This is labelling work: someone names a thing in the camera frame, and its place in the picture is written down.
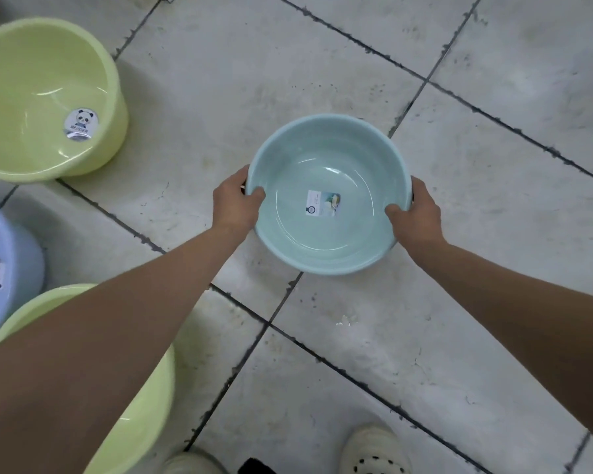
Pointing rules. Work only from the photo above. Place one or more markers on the dark pinstriped trousers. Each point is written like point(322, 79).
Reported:
point(257, 468)

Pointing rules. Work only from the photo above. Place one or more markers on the person's left forearm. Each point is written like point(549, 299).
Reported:
point(79, 370)

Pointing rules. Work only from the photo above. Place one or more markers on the small teal labelled basin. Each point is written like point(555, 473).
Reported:
point(296, 236)

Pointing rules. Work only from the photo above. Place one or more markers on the person's left cream clog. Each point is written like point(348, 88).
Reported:
point(192, 464)

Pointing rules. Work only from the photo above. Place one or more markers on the person's right cream clog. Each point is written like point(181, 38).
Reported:
point(370, 454)

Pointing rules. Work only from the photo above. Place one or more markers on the person's right forearm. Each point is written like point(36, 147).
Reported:
point(524, 310)

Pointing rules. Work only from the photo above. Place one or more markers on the green panda-sticker basin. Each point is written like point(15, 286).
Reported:
point(143, 414)
point(29, 69)

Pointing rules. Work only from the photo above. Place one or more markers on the person's left hand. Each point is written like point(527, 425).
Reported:
point(234, 212)

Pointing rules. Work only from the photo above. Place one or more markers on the person's right hand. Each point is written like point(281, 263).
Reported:
point(420, 227)

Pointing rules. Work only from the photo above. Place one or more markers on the blue panda-sticker basin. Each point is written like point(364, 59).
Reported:
point(27, 271)

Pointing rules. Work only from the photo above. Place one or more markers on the person's cream clog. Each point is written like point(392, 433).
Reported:
point(192, 464)
point(370, 454)

